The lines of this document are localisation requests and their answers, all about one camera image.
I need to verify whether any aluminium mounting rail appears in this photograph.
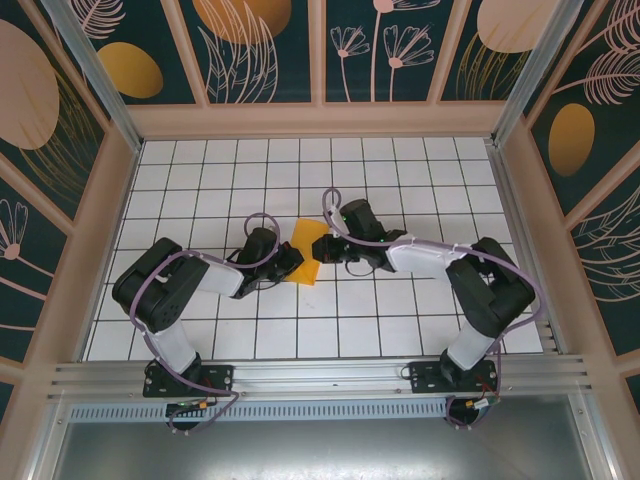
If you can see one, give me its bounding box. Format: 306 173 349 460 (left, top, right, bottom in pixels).
47 353 596 401

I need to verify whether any slotted grey cable duct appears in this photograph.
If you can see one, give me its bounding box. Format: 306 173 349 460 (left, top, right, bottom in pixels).
67 397 451 425

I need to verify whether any orange cloth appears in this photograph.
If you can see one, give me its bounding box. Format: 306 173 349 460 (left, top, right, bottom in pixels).
283 217 329 287

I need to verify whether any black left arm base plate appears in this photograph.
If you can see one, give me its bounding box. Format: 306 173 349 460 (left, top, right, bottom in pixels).
142 363 236 399

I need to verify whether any grey metal sheet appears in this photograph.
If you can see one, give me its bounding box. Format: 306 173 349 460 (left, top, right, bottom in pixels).
29 394 619 480

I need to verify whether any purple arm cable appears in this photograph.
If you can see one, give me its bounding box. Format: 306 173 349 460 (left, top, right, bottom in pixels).
130 212 281 434
322 187 546 431

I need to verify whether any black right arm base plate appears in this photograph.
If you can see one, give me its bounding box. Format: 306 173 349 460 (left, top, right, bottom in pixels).
408 360 501 394

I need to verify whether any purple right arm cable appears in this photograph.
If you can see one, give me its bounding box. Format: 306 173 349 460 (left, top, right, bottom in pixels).
322 187 546 431

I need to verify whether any aluminium side rail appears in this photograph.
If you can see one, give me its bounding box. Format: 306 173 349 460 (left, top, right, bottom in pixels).
486 141 570 357

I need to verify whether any aluminium frame post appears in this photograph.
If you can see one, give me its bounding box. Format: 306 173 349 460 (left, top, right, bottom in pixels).
39 0 145 153
491 0 587 147

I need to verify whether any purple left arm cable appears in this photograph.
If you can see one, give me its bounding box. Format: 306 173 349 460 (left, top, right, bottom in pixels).
130 212 281 434

